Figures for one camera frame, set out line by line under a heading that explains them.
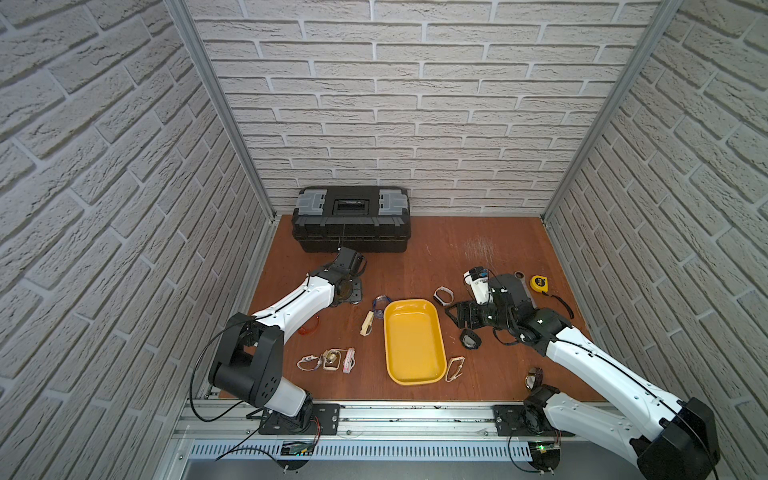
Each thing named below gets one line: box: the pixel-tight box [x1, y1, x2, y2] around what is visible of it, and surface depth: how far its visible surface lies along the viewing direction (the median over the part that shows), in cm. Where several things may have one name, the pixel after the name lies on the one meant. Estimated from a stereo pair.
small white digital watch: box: [296, 354, 322, 371], surface depth 83 cm
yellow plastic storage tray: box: [384, 298, 447, 385], surface depth 87 cm
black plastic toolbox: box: [292, 186, 411, 253], surface depth 100 cm
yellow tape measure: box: [530, 275, 549, 296], surface depth 99 cm
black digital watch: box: [460, 328, 482, 350], surface depth 86 cm
